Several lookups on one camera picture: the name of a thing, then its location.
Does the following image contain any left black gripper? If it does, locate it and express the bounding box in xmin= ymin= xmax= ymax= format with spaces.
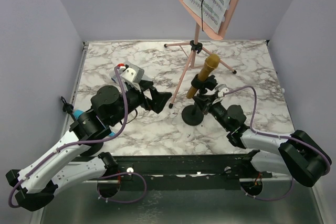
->
xmin=110 ymin=80 xmax=172 ymax=126

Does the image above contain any black desktop mic stand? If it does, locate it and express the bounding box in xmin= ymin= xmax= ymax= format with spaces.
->
xmin=181 ymin=75 xmax=218 ymax=126

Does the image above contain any gold microphone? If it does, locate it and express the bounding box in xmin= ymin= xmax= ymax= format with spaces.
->
xmin=186 ymin=54 xmax=220 ymax=99

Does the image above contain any pink music stand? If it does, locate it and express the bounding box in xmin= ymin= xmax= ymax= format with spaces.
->
xmin=162 ymin=0 xmax=251 ymax=109

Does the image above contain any blue microphone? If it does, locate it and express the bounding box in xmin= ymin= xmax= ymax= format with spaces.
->
xmin=73 ymin=110 xmax=115 ymax=136

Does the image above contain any black round-base mic stand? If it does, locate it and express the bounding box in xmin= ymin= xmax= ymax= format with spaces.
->
xmin=60 ymin=96 xmax=103 ymax=157

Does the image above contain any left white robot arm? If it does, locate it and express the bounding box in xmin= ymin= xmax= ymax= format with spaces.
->
xmin=6 ymin=81 xmax=172 ymax=211

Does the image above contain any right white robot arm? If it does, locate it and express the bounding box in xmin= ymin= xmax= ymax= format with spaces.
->
xmin=193 ymin=92 xmax=332 ymax=187

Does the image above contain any clear plastic compartment box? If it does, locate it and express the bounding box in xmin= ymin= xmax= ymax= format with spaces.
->
xmin=110 ymin=72 xmax=118 ymax=83

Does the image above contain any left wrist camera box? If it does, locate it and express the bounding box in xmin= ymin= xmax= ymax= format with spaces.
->
xmin=118 ymin=63 xmax=144 ymax=84

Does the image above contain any black mounting rail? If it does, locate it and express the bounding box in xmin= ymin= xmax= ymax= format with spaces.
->
xmin=98 ymin=151 xmax=260 ymax=191

